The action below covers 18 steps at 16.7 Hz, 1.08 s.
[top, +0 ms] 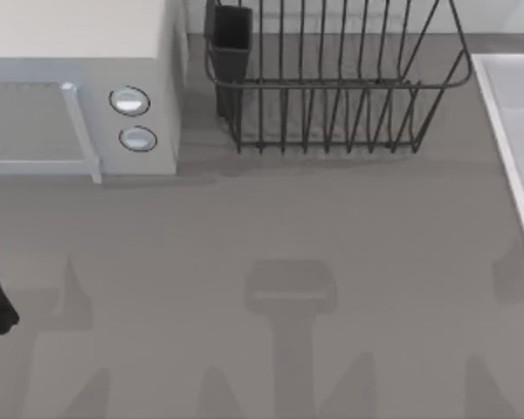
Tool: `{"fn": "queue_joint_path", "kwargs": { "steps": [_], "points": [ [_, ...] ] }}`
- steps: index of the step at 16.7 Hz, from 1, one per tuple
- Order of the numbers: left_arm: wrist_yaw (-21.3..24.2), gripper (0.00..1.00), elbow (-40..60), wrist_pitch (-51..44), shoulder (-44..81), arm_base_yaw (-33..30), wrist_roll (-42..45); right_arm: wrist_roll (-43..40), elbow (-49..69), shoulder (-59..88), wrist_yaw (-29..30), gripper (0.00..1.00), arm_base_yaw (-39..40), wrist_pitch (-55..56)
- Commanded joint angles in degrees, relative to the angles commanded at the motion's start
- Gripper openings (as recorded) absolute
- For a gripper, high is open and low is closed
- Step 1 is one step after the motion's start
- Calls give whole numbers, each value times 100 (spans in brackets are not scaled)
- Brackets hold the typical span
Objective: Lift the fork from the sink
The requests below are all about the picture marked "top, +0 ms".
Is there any small round microwave knob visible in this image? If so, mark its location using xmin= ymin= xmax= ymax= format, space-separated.
xmin=117 ymin=125 xmax=159 ymax=154

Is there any black cutlery holder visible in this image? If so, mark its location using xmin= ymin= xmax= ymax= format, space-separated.
xmin=204 ymin=0 xmax=254 ymax=118

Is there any large round microwave knob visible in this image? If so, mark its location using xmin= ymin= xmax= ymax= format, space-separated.
xmin=107 ymin=85 xmax=152 ymax=119

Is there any microwave oven door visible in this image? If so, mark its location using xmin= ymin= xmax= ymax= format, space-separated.
xmin=0 ymin=81 xmax=103 ymax=185

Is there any pale microwave oven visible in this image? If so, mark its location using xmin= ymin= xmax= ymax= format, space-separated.
xmin=0 ymin=0 xmax=190 ymax=185

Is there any dark wire dish rack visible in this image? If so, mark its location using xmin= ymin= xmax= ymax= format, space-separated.
xmin=203 ymin=0 xmax=472 ymax=155

